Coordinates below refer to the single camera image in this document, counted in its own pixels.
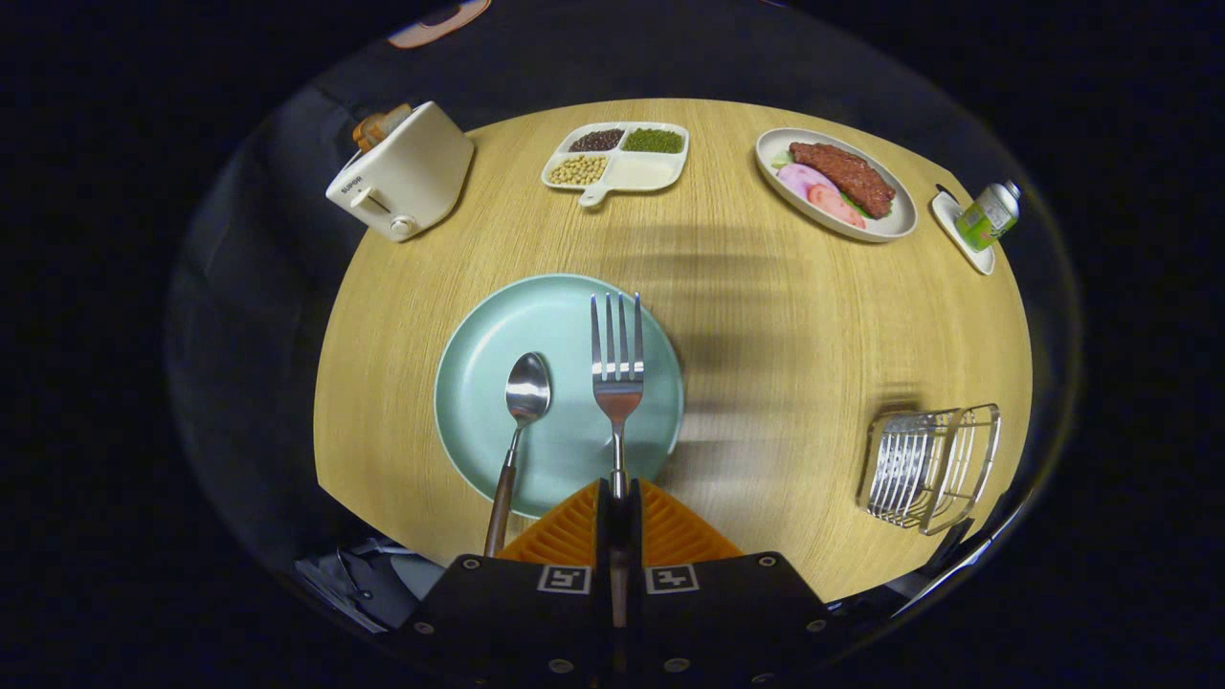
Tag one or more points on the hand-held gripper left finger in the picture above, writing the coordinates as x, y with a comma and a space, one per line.
517, 622

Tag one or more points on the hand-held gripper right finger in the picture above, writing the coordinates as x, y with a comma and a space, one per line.
718, 622

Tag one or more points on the pale crumpled sheets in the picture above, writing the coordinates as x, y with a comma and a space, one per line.
373, 579

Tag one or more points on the light blue plate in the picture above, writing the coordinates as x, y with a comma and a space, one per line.
565, 440

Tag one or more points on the red ham slice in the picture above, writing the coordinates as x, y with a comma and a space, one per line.
835, 204

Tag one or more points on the beige oval plate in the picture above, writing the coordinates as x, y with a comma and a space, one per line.
895, 222

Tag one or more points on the pale pink ham slice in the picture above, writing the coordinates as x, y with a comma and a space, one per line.
797, 178

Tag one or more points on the white divided bean tray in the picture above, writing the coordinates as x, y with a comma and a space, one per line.
636, 172

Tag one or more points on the white toaster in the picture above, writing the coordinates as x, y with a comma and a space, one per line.
407, 177

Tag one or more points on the brown steak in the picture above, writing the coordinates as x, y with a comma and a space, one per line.
844, 175

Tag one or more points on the small white dish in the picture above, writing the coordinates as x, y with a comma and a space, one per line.
947, 215

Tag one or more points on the green label bottle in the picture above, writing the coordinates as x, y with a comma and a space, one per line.
986, 217

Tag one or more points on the toasted bread slices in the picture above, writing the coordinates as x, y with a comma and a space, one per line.
378, 126

